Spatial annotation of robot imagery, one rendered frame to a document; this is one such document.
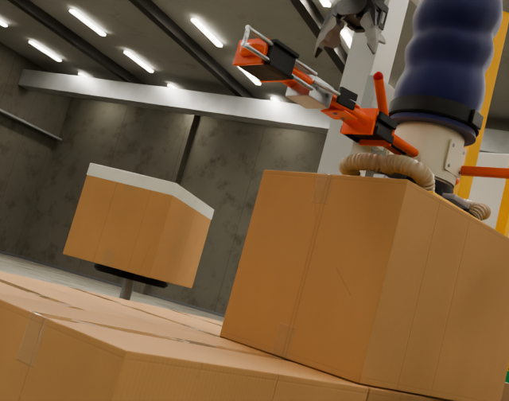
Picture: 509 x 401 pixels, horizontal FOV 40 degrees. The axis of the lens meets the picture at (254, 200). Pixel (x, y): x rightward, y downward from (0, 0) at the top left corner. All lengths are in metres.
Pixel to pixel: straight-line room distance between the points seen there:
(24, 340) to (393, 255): 0.69
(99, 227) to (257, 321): 1.53
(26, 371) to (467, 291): 0.97
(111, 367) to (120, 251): 2.02
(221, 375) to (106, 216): 1.99
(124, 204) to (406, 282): 1.73
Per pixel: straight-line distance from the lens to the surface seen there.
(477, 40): 1.77
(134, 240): 2.88
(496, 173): 1.70
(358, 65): 3.36
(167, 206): 2.86
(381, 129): 1.51
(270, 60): 1.26
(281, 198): 1.56
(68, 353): 0.97
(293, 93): 1.37
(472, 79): 1.74
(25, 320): 1.07
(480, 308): 1.69
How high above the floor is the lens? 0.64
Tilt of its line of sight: 8 degrees up
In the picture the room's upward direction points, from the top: 15 degrees clockwise
